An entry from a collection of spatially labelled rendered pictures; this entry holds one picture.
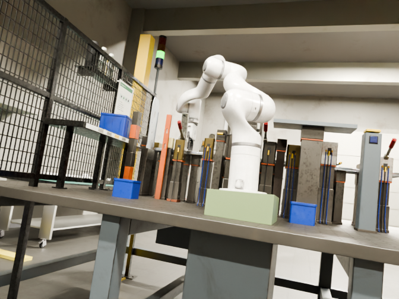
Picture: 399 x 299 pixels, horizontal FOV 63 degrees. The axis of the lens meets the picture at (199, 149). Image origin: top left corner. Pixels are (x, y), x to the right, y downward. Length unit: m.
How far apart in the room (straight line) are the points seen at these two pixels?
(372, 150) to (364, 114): 9.01
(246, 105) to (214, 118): 9.58
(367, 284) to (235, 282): 0.41
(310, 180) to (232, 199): 0.50
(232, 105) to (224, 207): 0.40
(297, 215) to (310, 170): 0.24
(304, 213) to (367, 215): 0.29
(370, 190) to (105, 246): 1.14
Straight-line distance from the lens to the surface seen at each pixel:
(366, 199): 1.63
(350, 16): 5.93
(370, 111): 10.70
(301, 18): 5.92
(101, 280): 1.31
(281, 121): 1.59
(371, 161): 1.65
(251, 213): 1.20
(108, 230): 1.28
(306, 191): 1.59
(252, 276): 1.21
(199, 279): 1.26
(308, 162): 1.60
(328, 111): 10.58
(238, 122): 1.31
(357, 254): 1.05
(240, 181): 1.28
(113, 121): 2.00
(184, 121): 1.91
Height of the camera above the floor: 0.80
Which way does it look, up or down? 7 degrees up
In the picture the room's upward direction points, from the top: 7 degrees clockwise
